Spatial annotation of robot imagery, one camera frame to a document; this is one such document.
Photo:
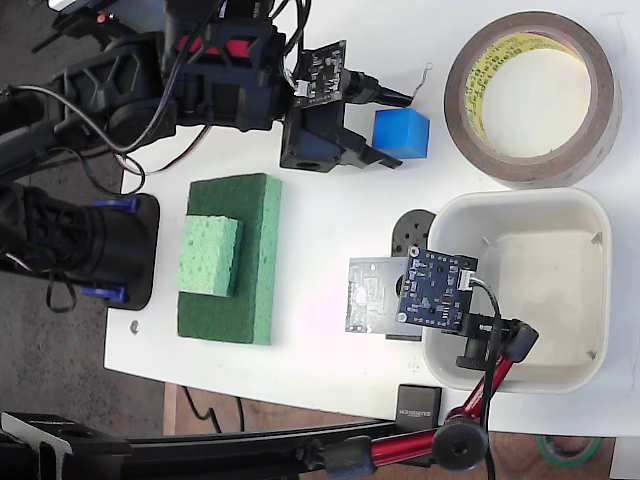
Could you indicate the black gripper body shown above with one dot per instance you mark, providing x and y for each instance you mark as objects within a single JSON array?
[{"x": 310, "y": 142}]

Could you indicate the blue cube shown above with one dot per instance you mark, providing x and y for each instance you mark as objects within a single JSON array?
[{"x": 402, "y": 132}]

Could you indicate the black six-joint robot arm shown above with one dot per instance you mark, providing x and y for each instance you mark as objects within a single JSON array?
[{"x": 225, "y": 100}]

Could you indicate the brown roll of tape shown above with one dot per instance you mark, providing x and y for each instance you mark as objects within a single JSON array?
[{"x": 597, "y": 150}]

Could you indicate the green tape roll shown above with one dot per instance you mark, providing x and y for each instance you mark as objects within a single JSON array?
[{"x": 547, "y": 450}]

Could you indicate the black round disc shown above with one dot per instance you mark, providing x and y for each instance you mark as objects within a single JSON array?
[{"x": 412, "y": 230}]

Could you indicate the large dark green sponge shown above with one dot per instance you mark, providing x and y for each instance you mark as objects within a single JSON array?
[{"x": 260, "y": 260}]

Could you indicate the grey bare circuit board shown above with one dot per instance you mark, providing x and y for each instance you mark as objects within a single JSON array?
[{"x": 370, "y": 295}]

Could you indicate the small light green sponge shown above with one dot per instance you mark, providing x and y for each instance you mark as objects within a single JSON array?
[{"x": 207, "y": 255}]

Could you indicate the blue clamp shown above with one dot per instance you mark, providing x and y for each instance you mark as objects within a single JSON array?
[
  {"x": 105, "y": 295},
  {"x": 117, "y": 205}
]

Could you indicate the white plastic container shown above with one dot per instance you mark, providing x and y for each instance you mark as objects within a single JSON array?
[{"x": 540, "y": 280}]

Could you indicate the small metal nut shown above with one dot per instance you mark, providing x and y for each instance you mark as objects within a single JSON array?
[{"x": 134, "y": 327}]

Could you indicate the small black box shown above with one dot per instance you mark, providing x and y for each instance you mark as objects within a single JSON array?
[{"x": 419, "y": 406}]

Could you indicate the black stand with orange light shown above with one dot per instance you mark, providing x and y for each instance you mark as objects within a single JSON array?
[{"x": 75, "y": 27}]

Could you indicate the black clamp stand bar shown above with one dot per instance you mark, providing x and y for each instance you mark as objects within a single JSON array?
[{"x": 200, "y": 450}]

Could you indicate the gripper-mounted camera board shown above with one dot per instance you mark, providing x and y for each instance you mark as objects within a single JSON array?
[{"x": 320, "y": 72}]

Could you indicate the blue camera circuit board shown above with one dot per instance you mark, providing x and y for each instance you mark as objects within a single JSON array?
[{"x": 435, "y": 290}]

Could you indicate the red articulated camera holder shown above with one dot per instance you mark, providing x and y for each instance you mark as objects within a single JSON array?
[{"x": 400, "y": 445}]

